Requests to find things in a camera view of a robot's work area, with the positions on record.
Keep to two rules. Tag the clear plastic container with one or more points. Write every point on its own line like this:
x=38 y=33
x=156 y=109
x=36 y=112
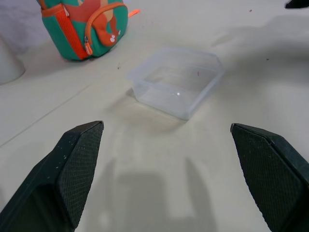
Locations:
x=175 y=82

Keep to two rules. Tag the green orange dinosaur backpack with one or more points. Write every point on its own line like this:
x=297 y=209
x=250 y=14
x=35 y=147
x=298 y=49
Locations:
x=84 y=26

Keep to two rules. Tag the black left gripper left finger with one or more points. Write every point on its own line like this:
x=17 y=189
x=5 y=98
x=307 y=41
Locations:
x=60 y=178

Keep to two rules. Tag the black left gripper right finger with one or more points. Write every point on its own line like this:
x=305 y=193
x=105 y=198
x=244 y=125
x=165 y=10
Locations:
x=270 y=174

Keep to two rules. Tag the black object at edge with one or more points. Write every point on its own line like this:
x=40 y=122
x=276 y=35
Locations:
x=298 y=3

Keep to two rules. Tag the white cylindrical object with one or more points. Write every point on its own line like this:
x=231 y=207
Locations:
x=8 y=65

